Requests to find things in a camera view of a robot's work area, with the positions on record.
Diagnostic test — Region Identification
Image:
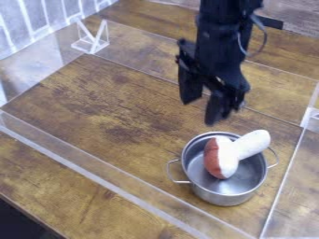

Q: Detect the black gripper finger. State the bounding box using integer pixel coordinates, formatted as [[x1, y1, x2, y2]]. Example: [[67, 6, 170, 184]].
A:
[[204, 90, 244, 126], [179, 63, 203, 105]]

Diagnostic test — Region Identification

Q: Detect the clear acrylic enclosure panel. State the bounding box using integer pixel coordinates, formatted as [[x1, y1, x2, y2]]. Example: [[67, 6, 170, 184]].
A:
[[0, 110, 319, 239]]

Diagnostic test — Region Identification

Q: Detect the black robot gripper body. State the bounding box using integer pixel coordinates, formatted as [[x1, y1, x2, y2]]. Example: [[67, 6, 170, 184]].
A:
[[175, 24, 252, 110]]

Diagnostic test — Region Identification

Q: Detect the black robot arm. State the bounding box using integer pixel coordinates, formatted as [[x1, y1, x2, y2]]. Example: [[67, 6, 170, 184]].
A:
[[176, 0, 263, 125]]

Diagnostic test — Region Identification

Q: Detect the plush mushroom brown white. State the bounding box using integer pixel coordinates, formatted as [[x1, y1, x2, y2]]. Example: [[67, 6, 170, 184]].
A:
[[203, 130, 271, 179]]

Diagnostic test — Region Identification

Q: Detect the clear acrylic triangle bracket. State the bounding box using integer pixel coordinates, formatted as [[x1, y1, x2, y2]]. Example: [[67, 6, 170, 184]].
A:
[[71, 20, 109, 54]]

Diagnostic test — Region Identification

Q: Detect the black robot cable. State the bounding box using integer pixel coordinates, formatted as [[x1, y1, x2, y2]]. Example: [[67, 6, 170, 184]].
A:
[[235, 13, 270, 60]]

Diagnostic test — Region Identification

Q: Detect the silver pot with handles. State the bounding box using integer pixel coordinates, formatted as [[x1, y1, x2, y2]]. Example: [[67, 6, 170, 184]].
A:
[[167, 132, 279, 206]]

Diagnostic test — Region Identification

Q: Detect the black bar on table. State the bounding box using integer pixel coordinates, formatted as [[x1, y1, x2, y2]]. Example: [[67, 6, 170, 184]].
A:
[[252, 15, 283, 30]]

